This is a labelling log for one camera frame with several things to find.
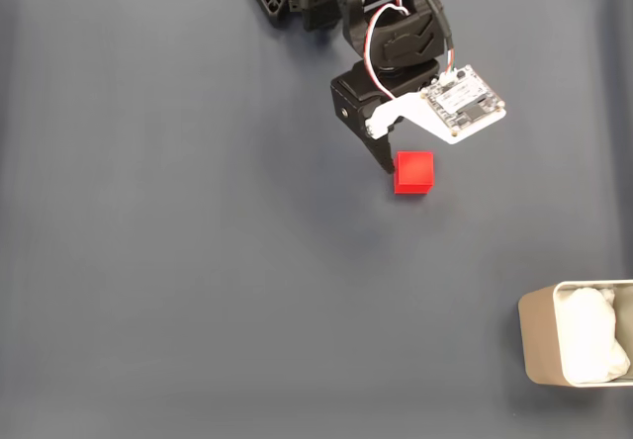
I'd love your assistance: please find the red cube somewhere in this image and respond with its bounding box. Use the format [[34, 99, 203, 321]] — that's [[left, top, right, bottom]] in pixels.
[[393, 150, 435, 196]]

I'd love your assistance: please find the beige metal box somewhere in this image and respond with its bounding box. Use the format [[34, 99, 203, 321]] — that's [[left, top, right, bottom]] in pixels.
[[517, 279, 633, 389]]

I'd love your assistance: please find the grey-blue table mat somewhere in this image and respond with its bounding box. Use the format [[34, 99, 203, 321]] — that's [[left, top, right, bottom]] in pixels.
[[0, 0, 633, 439]]

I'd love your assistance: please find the white cloth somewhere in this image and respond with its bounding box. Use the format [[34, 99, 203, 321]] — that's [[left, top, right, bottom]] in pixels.
[[558, 286, 632, 385]]

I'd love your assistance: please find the white and red servo wire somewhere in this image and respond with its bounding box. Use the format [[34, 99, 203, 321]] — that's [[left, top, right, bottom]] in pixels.
[[363, 3, 411, 102]]

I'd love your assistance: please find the camera board on white mount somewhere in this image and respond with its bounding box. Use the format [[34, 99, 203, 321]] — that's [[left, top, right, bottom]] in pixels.
[[365, 64, 508, 145]]

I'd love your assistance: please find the thick black camera cable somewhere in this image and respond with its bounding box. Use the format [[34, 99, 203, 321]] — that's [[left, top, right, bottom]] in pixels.
[[390, 0, 459, 72]]

